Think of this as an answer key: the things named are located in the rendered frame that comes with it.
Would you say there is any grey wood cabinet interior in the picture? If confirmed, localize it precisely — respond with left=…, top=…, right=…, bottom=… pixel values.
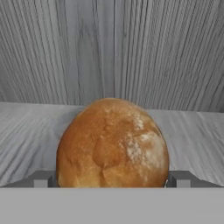
left=0, top=0, right=224, bottom=187

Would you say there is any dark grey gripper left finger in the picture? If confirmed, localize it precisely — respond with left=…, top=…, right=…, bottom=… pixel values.
left=2, top=170, right=59, bottom=188

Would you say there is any round brown bread loaf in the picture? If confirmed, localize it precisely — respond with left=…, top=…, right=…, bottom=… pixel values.
left=55, top=97, right=171, bottom=188

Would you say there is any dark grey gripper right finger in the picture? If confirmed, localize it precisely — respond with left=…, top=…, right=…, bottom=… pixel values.
left=166, top=170, right=223, bottom=188

